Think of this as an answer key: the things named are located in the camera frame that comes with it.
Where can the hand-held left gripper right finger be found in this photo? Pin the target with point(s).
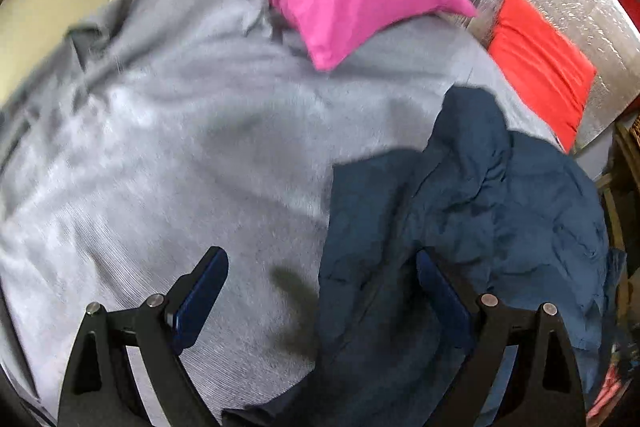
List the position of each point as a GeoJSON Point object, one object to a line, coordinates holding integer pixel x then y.
{"type": "Point", "coordinates": [440, 292]}

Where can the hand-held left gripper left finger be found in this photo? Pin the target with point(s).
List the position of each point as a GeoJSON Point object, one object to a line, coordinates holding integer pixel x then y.
{"type": "Point", "coordinates": [200, 297]}

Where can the navy blue jacket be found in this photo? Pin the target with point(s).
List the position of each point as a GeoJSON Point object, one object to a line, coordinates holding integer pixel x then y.
{"type": "Point", "coordinates": [460, 187]}

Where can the grey blanket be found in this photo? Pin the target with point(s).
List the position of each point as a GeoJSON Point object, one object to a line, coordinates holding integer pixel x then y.
{"type": "Point", "coordinates": [175, 157]}

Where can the wooden chair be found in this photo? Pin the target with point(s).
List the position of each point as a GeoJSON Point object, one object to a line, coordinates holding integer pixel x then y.
{"type": "Point", "coordinates": [622, 187]}

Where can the orange-red pillow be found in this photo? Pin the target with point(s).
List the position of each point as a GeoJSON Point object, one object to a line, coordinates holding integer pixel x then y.
{"type": "Point", "coordinates": [542, 62]}

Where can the cardboard box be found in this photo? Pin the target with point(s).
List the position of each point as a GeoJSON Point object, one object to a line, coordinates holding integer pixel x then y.
{"type": "Point", "coordinates": [45, 7]}

